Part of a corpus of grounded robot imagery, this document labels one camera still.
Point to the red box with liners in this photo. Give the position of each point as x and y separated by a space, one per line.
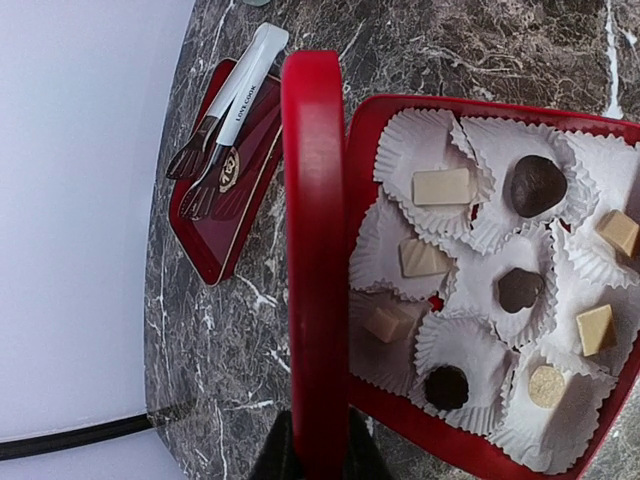
494 279

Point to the small brown chocolate piece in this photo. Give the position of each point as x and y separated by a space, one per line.
596 329

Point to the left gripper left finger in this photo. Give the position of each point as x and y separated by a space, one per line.
277 459

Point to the round brown chocolate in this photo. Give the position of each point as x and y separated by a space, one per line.
546 386

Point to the red box lid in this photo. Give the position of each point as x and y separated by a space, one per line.
313 140

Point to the dark cylinder chocolate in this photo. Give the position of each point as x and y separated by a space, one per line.
537 185

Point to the dark heart chocolate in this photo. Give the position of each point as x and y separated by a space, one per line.
518 289

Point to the dark red tray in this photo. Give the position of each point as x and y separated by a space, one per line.
213 244

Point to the left black frame post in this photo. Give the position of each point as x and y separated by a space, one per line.
74 438

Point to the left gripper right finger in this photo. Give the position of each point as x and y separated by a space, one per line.
363 460

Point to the round dark chocolate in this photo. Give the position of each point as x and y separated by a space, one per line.
446 388

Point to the metal tongs white handles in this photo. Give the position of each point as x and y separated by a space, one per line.
215 135

